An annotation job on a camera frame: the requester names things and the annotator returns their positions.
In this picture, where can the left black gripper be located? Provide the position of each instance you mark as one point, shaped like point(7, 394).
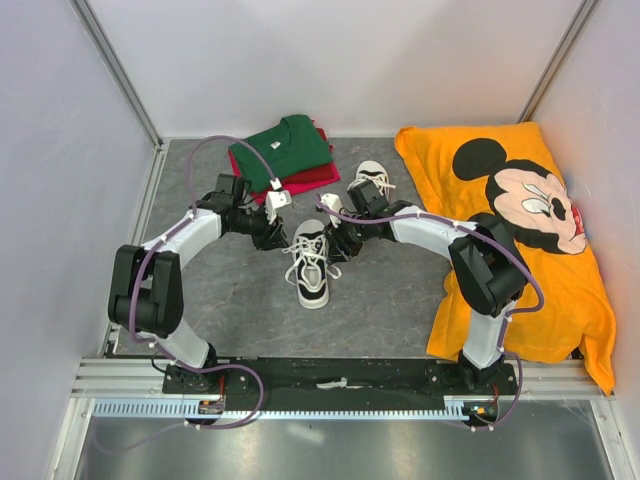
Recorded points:
point(272, 235)

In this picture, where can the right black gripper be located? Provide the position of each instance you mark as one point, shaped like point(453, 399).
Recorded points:
point(338, 249)

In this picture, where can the black white sneaker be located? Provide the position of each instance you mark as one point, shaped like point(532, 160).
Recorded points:
point(312, 300)
point(376, 173)

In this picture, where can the white shoelace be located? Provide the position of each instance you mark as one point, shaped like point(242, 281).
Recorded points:
point(310, 268)

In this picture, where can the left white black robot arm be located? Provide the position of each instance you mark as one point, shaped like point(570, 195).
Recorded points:
point(146, 294)

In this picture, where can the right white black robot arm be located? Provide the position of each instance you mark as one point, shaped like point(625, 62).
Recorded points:
point(491, 275)

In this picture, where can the pink folded t-shirt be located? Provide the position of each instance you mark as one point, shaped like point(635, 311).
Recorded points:
point(295, 188)

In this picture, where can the black white sneaker tied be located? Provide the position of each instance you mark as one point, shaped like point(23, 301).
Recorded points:
point(376, 173)

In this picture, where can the green folded t-shirt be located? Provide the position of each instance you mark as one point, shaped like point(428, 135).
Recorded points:
point(292, 146)

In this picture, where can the orange Mickey Mouse pillow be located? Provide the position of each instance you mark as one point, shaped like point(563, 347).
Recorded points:
point(461, 172)

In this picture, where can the white tape scrap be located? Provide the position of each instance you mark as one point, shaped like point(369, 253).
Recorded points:
point(342, 383)

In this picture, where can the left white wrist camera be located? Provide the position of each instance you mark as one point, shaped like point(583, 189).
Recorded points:
point(274, 201)

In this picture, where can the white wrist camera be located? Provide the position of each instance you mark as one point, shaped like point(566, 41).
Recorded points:
point(274, 201)
point(331, 204)

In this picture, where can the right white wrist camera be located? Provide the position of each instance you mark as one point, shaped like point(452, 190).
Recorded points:
point(331, 204)

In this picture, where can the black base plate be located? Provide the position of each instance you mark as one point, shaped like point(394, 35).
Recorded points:
point(388, 382)

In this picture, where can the grey slotted cable duct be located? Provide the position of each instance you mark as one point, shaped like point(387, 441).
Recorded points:
point(449, 409)

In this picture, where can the left aluminium corner post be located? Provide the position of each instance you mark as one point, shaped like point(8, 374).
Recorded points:
point(108, 54)

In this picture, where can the aluminium corner post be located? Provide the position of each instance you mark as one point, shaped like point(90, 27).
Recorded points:
point(579, 21)
point(108, 54)

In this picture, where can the right aluminium corner post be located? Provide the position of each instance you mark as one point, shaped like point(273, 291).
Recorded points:
point(579, 21)

